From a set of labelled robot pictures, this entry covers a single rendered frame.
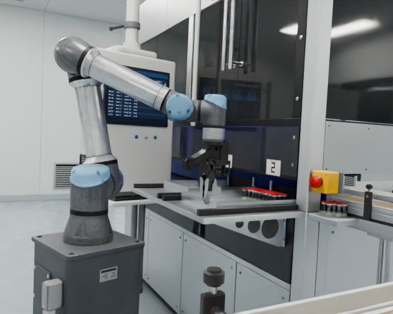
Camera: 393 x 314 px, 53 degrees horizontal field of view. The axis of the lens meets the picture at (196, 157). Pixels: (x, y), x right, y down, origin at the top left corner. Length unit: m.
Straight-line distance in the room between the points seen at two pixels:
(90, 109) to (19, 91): 5.28
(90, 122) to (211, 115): 0.40
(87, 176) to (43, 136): 5.43
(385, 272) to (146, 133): 1.36
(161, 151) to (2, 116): 4.58
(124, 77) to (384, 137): 1.02
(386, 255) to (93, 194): 0.94
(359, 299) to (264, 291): 1.21
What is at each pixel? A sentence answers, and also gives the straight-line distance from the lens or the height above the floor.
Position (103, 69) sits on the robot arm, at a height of 1.31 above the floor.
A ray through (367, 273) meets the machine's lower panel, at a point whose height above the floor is 0.62.
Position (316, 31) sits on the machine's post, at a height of 1.50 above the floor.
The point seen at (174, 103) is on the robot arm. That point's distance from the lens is 1.15.
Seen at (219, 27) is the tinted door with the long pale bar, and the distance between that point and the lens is 2.04.
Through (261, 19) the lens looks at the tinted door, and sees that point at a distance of 1.74.
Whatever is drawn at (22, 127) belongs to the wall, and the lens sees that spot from 6.59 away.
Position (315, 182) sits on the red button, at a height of 0.99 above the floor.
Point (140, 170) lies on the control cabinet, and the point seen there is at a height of 0.93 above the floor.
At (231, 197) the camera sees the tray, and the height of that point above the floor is 0.89.
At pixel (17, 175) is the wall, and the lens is 6.63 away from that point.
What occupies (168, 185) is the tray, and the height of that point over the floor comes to 0.90.
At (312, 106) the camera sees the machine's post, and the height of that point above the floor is 1.25.
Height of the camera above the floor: 1.13
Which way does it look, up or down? 3 degrees down
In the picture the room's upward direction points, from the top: 3 degrees clockwise
